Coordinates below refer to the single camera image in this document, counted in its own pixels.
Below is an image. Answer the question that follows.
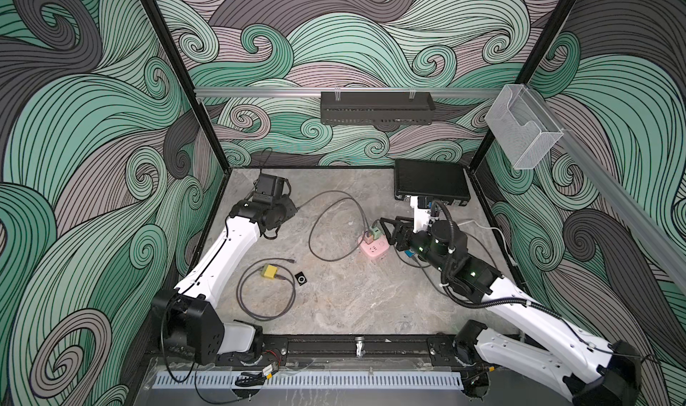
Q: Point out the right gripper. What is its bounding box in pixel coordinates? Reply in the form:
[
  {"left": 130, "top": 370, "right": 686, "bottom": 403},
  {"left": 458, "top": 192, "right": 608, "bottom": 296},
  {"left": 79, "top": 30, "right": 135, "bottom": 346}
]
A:
[{"left": 379, "top": 215, "right": 451, "bottom": 277}]

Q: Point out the green charger adapter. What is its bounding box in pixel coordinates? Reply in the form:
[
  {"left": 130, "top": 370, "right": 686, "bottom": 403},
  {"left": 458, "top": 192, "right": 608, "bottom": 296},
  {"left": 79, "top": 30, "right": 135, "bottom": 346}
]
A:
[{"left": 371, "top": 226, "right": 384, "bottom": 241}]

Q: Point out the grey cable of pink charger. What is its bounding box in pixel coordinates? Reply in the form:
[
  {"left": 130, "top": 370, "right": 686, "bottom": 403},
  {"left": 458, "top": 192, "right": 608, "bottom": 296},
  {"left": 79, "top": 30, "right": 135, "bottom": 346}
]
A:
[{"left": 294, "top": 190, "right": 372, "bottom": 263}]

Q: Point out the black mp3 player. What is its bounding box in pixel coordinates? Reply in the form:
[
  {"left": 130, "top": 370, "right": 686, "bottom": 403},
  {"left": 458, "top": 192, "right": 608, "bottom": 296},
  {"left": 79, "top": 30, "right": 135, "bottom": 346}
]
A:
[{"left": 295, "top": 272, "right": 307, "bottom": 286}]

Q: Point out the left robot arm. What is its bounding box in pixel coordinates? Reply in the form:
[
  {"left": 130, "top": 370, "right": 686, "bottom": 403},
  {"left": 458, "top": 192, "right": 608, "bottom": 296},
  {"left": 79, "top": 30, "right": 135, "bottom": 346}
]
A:
[{"left": 151, "top": 174, "right": 297, "bottom": 366}]

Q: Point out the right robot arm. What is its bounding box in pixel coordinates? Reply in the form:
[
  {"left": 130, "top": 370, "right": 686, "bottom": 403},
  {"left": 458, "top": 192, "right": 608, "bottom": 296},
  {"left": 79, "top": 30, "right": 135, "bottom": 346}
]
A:
[{"left": 379, "top": 200, "right": 642, "bottom": 405}]

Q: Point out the pink power strip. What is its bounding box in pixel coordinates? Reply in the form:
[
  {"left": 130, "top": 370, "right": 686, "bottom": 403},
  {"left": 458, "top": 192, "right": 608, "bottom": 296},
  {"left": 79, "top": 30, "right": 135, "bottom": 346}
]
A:
[{"left": 358, "top": 237, "right": 389, "bottom": 261}]

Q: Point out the yellow charger adapter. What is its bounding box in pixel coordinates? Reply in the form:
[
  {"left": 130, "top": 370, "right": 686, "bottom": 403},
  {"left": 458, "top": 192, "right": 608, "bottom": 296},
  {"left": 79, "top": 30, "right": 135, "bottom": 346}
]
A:
[{"left": 261, "top": 264, "right": 278, "bottom": 279}]

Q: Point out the black hard case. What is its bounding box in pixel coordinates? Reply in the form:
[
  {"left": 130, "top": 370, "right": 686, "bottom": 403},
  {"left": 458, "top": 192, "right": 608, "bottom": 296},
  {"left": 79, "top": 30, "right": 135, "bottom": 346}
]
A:
[{"left": 393, "top": 159, "right": 471, "bottom": 206}]

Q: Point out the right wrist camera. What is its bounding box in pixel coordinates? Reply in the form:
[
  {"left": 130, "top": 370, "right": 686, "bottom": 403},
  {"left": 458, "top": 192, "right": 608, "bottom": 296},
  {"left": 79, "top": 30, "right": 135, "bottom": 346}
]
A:
[{"left": 410, "top": 196, "right": 439, "bottom": 233}]

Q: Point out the black wall shelf tray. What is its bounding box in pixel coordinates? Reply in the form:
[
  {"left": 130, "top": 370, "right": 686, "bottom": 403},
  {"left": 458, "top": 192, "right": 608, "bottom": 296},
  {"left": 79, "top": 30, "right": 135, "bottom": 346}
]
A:
[{"left": 320, "top": 91, "right": 436, "bottom": 127}]

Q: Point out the white power strip cord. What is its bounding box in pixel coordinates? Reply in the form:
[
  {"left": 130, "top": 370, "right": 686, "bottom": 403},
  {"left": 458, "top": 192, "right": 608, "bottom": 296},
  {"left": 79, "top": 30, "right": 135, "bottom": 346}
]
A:
[{"left": 454, "top": 219, "right": 518, "bottom": 265}]

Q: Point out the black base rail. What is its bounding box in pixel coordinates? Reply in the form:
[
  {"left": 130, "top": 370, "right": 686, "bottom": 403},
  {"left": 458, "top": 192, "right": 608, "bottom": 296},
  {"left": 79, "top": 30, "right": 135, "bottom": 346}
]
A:
[{"left": 144, "top": 333, "right": 483, "bottom": 360}]

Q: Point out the aluminium rail back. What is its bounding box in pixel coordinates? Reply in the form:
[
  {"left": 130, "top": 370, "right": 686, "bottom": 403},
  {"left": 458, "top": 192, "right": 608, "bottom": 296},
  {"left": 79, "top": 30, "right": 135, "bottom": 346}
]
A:
[{"left": 194, "top": 86, "right": 501, "bottom": 99}]

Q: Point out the aluminium rail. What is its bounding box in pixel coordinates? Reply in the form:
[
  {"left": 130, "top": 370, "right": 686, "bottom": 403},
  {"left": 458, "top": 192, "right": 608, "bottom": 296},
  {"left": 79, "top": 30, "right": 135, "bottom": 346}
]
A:
[
  {"left": 531, "top": 90, "right": 685, "bottom": 291},
  {"left": 194, "top": 86, "right": 501, "bottom": 99}
]

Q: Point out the clear acrylic wall holder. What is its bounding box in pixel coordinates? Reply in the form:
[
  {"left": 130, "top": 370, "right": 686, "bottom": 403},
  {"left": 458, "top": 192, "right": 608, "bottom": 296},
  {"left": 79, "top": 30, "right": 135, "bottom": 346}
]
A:
[{"left": 485, "top": 84, "right": 564, "bottom": 170}]

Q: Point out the aluminium rail right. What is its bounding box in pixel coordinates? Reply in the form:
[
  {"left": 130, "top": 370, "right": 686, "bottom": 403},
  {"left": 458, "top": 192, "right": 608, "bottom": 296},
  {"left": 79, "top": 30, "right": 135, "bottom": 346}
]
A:
[{"left": 531, "top": 90, "right": 685, "bottom": 291}]

